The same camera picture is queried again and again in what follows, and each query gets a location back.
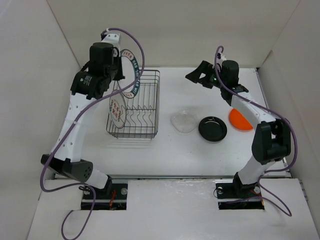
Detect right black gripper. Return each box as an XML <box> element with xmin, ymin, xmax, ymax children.
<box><xmin>185</xmin><ymin>60</ymin><xmax>226</xmax><ymax>90</ymax></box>

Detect white plate green rim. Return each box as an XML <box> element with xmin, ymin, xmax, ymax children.
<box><xmin>120</xmin><ymin>49</ymin><xmax>141</xmax><ymax>99</ymax></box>

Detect white plate red characters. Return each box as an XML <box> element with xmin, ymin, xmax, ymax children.
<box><xmin>109</xmin><ymin>93</ymin><xmax>127</xmax><ymax>129</ymax></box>

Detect clear glass plate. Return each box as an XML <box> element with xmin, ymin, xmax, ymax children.
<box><xmin>170</xmin><ymin>110</ymin><xmax>198</xmax><ymax>134</ymax></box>

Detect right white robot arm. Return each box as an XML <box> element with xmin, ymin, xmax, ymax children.
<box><xmin>185</xmin><ymin>60</ymin><xmax>292</xmax><ymax>199</ymax></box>

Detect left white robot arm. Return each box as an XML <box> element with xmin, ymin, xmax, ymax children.
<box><xmin>41</xmin><ymin>42</ymin><xmax>123</xmax><ymax>199</ymax></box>

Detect orange plate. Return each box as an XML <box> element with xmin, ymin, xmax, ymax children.
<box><xmin>228</xmin><ymin>108</ymin><xmax>253</xmax><ymax>131</ymax></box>

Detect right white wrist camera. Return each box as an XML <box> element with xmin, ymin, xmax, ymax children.
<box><xmin>216</xmin><ymin>52</ymin><xmax>227</xmax><ymax>65</ymax></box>

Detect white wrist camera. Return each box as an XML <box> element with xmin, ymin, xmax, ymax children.
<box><xmin>216</xmin><ymin>52</ymin><xmax>227</xmax><ymax>65</ymax></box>
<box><xmin>100</xmin><ymin>31</ymin><xmax>121</xmax><ymax>50</ymax></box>

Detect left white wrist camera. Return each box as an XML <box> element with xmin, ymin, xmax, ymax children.
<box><xmin>100</xmin><ymin>31</ymin><xmax>121</xmax><ymax>50</ymax></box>

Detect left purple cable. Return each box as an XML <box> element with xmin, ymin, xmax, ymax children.
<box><xmin>40</xmin><ymin>27</ymin><xmax>146</xmax><ymax>238</ymax></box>

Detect grey wire dish rack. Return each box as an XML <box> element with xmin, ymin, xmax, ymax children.
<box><xmin>106</xmin><ymin>69</ymin><xmax>160</xmax><ymax>139</ymax></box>

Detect aluminium rail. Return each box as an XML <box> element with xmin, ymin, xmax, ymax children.
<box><xmin>53</xmin><ymin>174</ymin><xmax>291</xmax><ymax>180</ymax></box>

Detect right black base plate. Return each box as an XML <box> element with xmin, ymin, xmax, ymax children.
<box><xmin>214</xmin><ymin>182</ymin><xmax>265</xmax><ymax>210</ymax></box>

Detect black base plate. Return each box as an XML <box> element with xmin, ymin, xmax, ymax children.
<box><xmin>78</xmin><ymin>179</ymin><xmax>128</xmax><ymax>211</ymax></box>
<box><xmin>214</xmin><ymin>182</ymin><xmax>265</xmax><ymax>210</ymax></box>

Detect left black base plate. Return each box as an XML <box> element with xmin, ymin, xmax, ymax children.
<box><xmin>78</xmin><ymin>179</ymin><xmax>128</xmax><ymax>211</ymax></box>

